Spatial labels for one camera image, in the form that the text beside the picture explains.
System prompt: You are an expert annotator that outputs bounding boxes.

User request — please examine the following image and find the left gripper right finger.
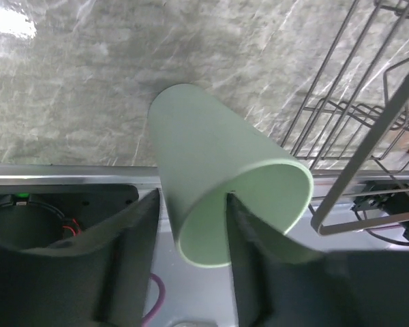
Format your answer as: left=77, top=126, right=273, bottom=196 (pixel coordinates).
left=226, top=193, right=409, bottom=326

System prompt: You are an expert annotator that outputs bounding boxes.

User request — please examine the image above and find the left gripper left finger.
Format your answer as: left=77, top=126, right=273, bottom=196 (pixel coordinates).
left=0, top=189, right=160, bottom=326

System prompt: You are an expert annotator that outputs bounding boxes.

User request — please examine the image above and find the green cup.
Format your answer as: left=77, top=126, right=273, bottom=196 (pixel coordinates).
left=148, top=84, right=314, bottom=268

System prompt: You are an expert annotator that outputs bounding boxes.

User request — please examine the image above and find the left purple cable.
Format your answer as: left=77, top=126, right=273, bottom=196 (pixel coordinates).
left=142, top=273, right=167, bottom=324

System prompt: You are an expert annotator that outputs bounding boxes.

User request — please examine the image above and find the aluminium rail frame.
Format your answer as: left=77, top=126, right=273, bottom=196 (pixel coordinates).
left=0, top=166, right=409, bottom=326

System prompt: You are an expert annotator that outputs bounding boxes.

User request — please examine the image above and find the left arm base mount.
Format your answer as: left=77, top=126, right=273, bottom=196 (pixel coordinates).
left=0, top=184, right=139, bottom=249

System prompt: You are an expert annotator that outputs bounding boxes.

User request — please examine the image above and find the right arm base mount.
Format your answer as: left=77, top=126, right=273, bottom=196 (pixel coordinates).
left=351, top=192, right=409, bottom=247

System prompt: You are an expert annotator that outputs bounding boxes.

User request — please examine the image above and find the black wire dish rack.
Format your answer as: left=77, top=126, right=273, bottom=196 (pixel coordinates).
left=278, top=1, right=409, bottom=236

